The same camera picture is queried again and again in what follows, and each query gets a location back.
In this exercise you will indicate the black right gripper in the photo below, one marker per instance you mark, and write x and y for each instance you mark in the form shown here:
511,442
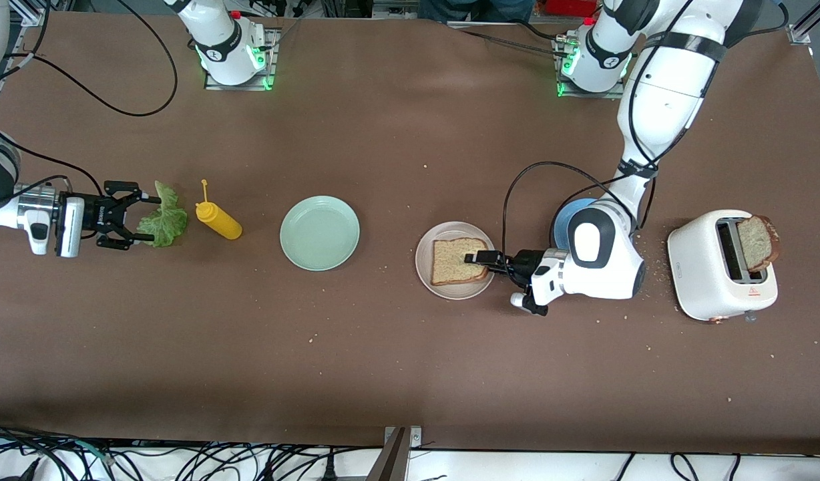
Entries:
95,215

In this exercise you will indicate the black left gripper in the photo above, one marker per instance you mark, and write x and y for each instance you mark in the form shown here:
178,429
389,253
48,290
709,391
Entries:
525,260

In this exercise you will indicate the toasted brown bread slice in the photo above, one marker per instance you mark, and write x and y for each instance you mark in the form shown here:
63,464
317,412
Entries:
450,264
757,240

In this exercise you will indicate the green lettuce leaf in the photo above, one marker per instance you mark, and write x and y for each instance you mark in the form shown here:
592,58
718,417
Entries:
166,224

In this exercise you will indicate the yellow mustard squeeze bottle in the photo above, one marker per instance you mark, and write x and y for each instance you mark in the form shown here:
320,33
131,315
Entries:
220,224

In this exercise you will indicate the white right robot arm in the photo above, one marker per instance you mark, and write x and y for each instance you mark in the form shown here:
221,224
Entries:
216,47

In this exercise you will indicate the beige plate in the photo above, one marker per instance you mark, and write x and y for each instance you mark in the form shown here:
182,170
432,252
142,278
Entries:
422,260

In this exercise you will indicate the blue plate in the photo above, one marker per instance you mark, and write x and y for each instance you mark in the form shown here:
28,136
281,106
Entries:
562,224

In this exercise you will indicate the pale green plate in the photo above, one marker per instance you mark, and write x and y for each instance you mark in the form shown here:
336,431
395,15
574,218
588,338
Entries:
320,234

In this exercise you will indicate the white two-slot toaster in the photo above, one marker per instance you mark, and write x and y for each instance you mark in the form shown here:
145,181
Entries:
697,267

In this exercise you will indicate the dark metal bar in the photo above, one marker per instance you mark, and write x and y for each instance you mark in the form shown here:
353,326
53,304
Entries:
390,461

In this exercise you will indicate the person in blue jeans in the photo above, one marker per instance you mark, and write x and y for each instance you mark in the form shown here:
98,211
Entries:
477,8

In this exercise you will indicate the red box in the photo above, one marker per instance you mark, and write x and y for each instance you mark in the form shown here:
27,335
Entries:
573,7

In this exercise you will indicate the metal equipment rack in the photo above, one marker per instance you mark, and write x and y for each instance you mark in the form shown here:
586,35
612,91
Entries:
376,8

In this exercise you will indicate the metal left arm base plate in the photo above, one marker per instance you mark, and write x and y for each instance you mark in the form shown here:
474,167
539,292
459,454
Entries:
583,95

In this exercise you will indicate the silver metal table bracket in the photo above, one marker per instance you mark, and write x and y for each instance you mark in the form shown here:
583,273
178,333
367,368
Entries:
415,437

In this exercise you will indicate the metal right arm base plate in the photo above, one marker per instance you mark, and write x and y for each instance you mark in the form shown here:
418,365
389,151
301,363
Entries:
271,67

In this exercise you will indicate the aluminium frame profile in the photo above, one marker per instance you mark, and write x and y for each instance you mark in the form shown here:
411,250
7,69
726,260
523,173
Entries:
29,13
800,35

